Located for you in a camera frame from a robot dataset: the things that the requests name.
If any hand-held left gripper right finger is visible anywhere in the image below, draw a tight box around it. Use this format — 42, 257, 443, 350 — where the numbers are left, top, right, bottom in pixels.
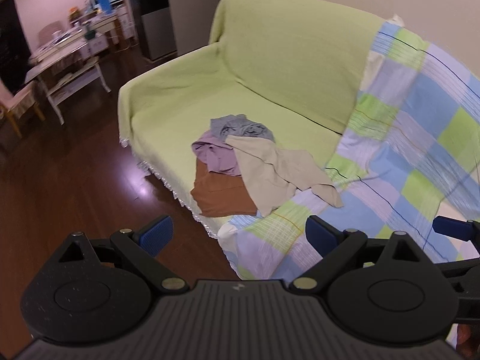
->
288, 215, 428, 295

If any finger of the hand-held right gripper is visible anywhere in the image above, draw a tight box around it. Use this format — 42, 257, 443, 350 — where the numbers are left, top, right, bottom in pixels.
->
432, 215, 480, 242

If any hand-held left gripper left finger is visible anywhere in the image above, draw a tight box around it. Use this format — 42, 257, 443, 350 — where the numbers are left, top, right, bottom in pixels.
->
56, 215, 189, 295

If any grey garment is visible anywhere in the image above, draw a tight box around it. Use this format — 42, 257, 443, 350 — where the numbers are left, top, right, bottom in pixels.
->
209, 113, 277, 144

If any person's right hand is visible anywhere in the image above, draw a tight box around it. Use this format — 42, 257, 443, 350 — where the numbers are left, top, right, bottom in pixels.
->
455, 322, 480, 358

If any brown garment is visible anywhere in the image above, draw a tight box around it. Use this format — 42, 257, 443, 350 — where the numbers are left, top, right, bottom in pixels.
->
190, 159, 260, 218

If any beige garment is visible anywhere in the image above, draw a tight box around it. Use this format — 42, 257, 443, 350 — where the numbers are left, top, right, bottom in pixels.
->
224, 135, 344, 218

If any plaid blanket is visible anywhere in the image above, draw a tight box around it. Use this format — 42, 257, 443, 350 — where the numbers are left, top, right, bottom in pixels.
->
217, 15, 480, 282

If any purple garment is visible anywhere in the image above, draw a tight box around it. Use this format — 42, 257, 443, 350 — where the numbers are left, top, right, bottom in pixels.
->
191, 130, 243, 177

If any green covered sofa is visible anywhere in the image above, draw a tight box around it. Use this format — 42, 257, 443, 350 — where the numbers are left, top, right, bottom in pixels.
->
118, 0, 480, 282

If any wooden chair with pink cushion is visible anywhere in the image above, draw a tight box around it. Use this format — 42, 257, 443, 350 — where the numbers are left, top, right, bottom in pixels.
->
0, 82, 46, 139

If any white dining table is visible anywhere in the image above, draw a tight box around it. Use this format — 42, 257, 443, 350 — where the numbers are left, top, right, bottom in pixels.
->
27, 37, 113, 125

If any white cabinet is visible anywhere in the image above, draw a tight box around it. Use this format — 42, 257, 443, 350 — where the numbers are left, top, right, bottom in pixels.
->
89, 7, 136, 52

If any black and silver fridge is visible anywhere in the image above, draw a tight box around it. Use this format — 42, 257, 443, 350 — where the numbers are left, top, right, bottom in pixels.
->
127, 0, 178, 61

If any pink chair back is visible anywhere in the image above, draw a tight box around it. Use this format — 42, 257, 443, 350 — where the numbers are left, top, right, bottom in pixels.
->
37, 20, 63, 45

